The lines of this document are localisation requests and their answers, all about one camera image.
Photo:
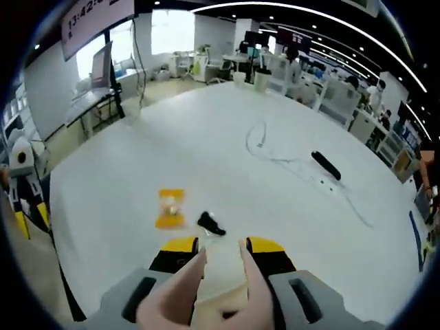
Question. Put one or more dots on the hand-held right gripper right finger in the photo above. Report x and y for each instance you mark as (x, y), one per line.
(285, 261)

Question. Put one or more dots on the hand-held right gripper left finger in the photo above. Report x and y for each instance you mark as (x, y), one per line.
(172, 261)

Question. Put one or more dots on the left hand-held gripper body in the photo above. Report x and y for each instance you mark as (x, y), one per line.
(20, 154)

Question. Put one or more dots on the pink food tongs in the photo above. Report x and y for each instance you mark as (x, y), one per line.
(172, 302)

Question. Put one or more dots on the yellow clear food packet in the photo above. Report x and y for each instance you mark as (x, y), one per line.
(170, 209)

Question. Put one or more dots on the beige hexagonal container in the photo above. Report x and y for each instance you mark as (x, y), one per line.
(221, 275)

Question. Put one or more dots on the black food piece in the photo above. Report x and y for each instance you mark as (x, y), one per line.
(211, 223)

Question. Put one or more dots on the operator in beige shirt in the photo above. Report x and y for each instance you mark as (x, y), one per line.
(34, 275)

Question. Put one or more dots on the white storage shelf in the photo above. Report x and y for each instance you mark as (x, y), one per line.
(20, 103)

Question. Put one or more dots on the black desk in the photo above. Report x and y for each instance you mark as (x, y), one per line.
(86, 99)

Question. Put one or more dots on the black oblong device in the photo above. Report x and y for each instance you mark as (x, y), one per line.
(326, 165)

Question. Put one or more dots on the small monitor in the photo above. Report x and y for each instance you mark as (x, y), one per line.
(102, 65)

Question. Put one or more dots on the display stand pole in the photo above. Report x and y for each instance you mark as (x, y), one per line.
(113, 72)

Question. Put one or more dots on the blue cloth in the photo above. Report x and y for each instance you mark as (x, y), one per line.
(417, 240)

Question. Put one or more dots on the large display screen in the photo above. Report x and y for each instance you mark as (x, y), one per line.
(93, 20)

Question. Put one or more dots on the white mesh office chair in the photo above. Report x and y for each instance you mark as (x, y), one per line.
(338, 99)

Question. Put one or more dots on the white cup with dark lid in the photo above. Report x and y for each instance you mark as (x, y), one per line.
(263, 80)

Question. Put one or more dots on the small white cup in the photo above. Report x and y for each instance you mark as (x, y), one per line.
(239, 79)

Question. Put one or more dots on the green potted plant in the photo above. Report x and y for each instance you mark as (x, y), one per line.
(205, 48)

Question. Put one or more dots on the black monitor on stand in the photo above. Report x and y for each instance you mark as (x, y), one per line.
(256, 43)

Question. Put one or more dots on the dark hanging sign screen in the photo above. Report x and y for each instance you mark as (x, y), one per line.
(294, 39)

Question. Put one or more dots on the long ceiling light strip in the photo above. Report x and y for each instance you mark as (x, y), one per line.
(309, 14)

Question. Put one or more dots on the group of round ceiling spotlights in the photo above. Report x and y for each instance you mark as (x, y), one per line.
(233, 15)

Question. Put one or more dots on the ceiling air vent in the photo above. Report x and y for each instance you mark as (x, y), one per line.
(361, 5)

